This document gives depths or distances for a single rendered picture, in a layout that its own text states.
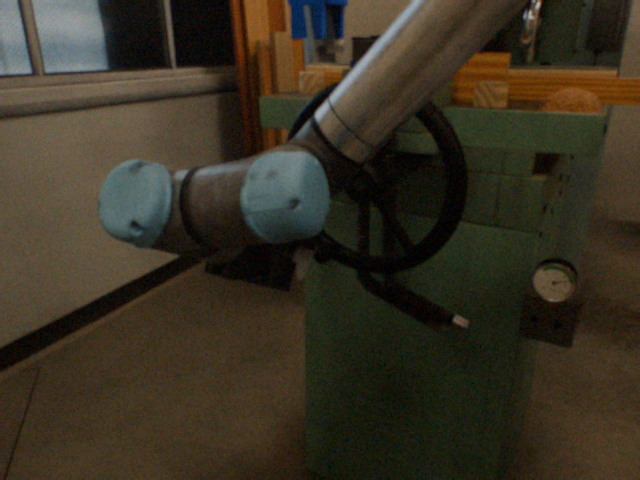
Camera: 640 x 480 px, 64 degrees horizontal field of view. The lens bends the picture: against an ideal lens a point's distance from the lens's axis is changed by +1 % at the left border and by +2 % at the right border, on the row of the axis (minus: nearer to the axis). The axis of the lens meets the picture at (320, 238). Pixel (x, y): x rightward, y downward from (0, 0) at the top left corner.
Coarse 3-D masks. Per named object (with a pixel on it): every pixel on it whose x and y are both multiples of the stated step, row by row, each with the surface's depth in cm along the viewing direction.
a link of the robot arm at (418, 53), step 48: (432, 0) 43; (480, 0) 41; (528, 0) 43; (384, 48) 45; (432, 48) 43; (480, 48) 45; (336, 96) 49; (384, 96) 46; (432, 96) 48; (336, 144) 49; (336, 192) 54
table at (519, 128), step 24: (264, 96) 99; (288, 96) 99; (312, 96) 99; (264, 120) 101; (288, 120) 98; (456, 120) 82; (480, 120) 80; (504, 120) 78; (528, 120) 77; (552, 120) 75; (576, 120) 74; (600, 120) 72; (408, 144) 77; (432, 144) 75; (480, 144) 81; (504, 144) 80; (528, 144) 78; (552, 144) 76; (576, 144) 75; (600, 144) 74
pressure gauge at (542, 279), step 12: (540, 264) 78; (552, 264) 75; (564, 264) 75; (540, 276) 77; (552, 276) 76; (564, 276) 75; (576, 276) 75; (540, 288) 78; (552, 288) 77; (564, 288) 76; (576, 288) 75; (552, 300) 77; (564, 300) 76
